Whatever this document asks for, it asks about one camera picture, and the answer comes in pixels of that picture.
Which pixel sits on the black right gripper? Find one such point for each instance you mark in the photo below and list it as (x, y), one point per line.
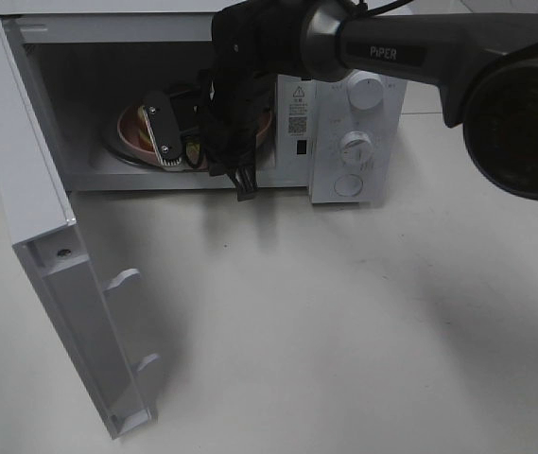
(231, 104)

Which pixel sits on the white bread sandwich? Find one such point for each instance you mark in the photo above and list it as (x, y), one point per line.
(165, 144)

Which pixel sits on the round door release button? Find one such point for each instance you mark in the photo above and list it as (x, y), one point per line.
(348, 186)

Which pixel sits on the white timer knob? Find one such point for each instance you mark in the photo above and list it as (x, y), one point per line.
(356, 148)

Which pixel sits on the pink round plate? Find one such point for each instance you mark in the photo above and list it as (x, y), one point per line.
(131, 126)

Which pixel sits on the white microwave door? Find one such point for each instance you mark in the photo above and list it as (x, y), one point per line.
(49, 245)

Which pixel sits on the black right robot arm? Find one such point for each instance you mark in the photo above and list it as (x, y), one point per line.
(484, 65)

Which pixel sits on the white warning label sticker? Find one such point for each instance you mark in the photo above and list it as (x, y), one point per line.
(296, 108)

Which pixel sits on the glass microwave turntable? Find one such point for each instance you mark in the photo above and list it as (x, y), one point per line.
(128, 152)

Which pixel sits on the upper white power knob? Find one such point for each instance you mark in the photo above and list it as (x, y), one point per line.
(365, 90)

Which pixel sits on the white microwave oven body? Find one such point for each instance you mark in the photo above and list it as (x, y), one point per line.
(73, 75)

